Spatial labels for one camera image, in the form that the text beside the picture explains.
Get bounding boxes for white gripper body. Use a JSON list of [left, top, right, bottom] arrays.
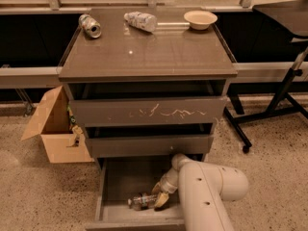
[[160, 168, 178, 194]]

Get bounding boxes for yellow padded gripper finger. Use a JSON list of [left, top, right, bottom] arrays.
[[154, 192, 169, 208], [151, 182, 161, 194]]

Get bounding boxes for clear plastic water bottle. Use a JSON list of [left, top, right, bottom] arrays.
[[127, 192, 157, 211]]

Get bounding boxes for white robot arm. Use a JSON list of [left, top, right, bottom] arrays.
[[152, 154, 248, 231]]

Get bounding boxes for grey bottom drawer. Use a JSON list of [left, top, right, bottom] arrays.
[[86, 156, 186, 231]]

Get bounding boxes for grey drawer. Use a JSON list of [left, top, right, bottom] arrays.
[[66, 80, 226, 127], [86, 123, 214, 158], [86, 156, 186, 231]]

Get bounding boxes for grey middle drawer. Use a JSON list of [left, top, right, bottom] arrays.
[[86, 123, 214, 158]]

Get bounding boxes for grey top drawer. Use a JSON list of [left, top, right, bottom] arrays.
[[66, 80, 226, 127]]

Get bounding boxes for grey drawer cabinet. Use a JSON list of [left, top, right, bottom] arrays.
[[58, 6, 239, 171]]

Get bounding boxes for white labelled plastic bottle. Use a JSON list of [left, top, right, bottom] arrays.
[[124, 12, 157, 33]]

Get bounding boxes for items inside cardboard box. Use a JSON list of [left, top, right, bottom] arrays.
[[66, 105, 83, 147]]

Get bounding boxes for open cardboard box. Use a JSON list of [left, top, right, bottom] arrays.
[[21, 86, 92, 164]]

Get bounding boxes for beige paper bowl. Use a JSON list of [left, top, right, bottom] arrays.
[[184, 11, 218, 31]]

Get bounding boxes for crushed soda can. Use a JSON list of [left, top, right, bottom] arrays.
[[79, 13, 101, 39]]

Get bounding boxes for black rolling stand table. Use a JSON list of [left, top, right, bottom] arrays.
[[223, 0, 308, 153]]

